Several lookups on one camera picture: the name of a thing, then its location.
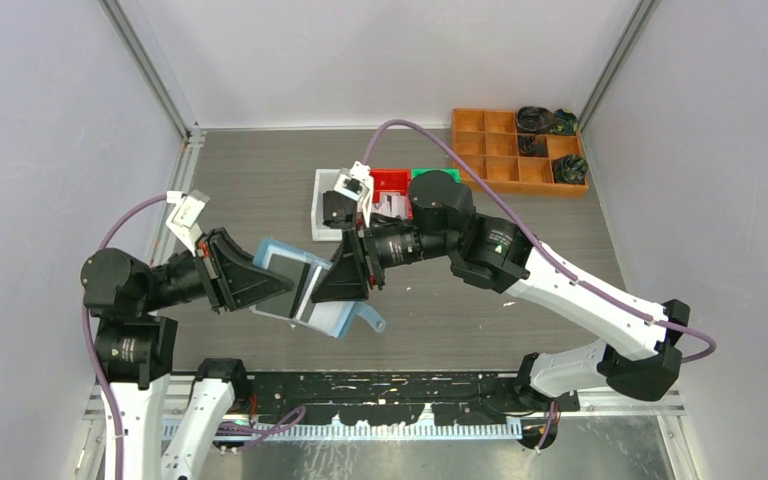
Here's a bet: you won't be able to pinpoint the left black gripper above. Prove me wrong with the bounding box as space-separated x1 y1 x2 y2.
141 223 293 308

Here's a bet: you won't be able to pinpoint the orange wooden compartment tray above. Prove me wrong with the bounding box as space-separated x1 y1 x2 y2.
451 108 589 198

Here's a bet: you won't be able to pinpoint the white credit cards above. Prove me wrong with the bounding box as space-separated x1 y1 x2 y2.
372 192 409 219

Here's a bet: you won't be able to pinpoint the red plastic bin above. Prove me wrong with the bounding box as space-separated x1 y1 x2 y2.
370 168 412 219

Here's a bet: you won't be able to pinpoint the green plastic bin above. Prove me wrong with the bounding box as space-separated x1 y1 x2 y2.
411 168 461 183

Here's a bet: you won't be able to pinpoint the black credit cards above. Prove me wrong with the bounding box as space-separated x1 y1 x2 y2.
321 190 357 229

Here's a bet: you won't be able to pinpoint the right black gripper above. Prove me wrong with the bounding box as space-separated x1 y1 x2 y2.
311 208 455 304

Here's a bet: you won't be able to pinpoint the dark rolled sock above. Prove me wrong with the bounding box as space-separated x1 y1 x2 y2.
515 106 557 134
517 134 548 158
551 154 589 185
550 109 579 136

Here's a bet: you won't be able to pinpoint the white plastic bin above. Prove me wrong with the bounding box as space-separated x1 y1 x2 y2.
310 168 343 242

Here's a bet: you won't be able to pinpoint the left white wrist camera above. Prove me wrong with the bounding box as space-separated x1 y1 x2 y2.
165 190 211 255

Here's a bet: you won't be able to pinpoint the blue card holder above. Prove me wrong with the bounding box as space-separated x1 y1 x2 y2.
250 238 387 340

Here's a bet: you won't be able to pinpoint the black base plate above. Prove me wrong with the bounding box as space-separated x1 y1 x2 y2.
187 370 582 429

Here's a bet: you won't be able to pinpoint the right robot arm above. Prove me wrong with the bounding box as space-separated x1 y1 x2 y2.
311 170 690 411

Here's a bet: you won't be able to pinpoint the black card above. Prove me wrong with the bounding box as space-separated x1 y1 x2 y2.
252 255 311 319

